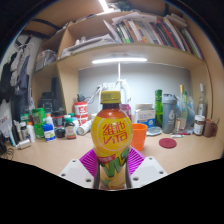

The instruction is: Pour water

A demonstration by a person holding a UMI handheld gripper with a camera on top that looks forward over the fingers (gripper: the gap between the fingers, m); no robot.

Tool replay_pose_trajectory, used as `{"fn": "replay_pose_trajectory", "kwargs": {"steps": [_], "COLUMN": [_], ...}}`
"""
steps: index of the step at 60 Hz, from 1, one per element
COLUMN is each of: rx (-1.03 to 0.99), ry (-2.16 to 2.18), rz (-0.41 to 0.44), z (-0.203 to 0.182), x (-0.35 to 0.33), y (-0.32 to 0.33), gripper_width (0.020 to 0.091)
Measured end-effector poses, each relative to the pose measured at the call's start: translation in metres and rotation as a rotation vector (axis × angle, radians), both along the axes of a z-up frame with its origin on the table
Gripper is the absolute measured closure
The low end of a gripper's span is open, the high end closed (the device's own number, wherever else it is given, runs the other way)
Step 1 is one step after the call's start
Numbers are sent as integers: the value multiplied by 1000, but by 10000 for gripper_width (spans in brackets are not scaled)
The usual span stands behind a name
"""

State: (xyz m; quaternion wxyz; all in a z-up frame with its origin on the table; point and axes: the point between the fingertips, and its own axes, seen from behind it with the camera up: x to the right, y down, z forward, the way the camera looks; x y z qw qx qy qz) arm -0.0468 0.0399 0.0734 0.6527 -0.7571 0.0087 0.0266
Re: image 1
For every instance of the brown jar with white lid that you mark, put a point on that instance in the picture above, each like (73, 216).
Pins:
(199, 126)

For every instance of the white wall power socket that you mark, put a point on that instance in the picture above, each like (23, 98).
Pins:
(101, 89)

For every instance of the white tube ceiling light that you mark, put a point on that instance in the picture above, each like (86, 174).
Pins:
(104, 5)

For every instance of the blue plastic bag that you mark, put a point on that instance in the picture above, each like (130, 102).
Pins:
(191, 111)

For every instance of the black hanging garment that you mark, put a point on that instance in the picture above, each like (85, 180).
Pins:
(6, 80)

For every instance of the white and blue box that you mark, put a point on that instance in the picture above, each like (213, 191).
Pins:
(145, 116)

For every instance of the grey shaker bottle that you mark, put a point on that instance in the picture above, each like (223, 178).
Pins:
(169, 115)

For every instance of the black bag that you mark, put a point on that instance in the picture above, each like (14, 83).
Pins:
(56, 95)

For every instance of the white paddle hairbrush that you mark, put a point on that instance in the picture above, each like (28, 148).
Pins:
(154, 131)

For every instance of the blue labelled white bottle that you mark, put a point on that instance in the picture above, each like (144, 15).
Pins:
(49, 132)

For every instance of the green glass bottle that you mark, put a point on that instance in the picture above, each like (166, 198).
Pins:
(158, 106)

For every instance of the tall clear glass bottle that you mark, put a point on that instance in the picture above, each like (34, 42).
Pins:
(202, 103)

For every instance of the brown mug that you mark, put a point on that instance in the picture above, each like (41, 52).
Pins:
(210, 128)

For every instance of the red and white canister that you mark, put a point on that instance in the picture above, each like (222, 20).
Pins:
(81, 111)

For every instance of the white cylindrical bottle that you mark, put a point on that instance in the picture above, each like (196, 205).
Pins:
(84, 127)

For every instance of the orange plastic cup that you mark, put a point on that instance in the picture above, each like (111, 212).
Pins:
(140, 135)

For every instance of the red and white pen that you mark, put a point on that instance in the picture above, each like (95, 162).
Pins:
(178, 135)

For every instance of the blue hanging garment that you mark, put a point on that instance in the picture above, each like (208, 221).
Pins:
(23, 80)

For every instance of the dark bottle with red label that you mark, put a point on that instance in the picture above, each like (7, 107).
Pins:
(70, 129)

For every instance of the orange-capped white bottle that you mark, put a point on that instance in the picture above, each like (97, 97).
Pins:
(31, 131)

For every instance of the magenta drink carton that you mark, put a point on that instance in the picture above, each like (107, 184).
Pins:
(126, 111)

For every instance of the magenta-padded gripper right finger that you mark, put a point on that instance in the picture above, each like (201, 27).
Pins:
(146, 171)

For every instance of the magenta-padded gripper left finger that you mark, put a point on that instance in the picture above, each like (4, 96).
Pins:
(75, 171)

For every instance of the gold-capped clear glass bottle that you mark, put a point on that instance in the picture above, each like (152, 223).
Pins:
(181, 113)

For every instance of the flat round red coaster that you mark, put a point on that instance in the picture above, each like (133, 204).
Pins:
(167, 143)

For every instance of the green plastic container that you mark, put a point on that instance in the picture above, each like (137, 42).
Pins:
(38, 118)

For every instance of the yellow labelled drink bottle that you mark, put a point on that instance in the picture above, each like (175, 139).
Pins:
(111, 133)

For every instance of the silver tube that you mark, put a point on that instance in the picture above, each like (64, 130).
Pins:
(24, 143)

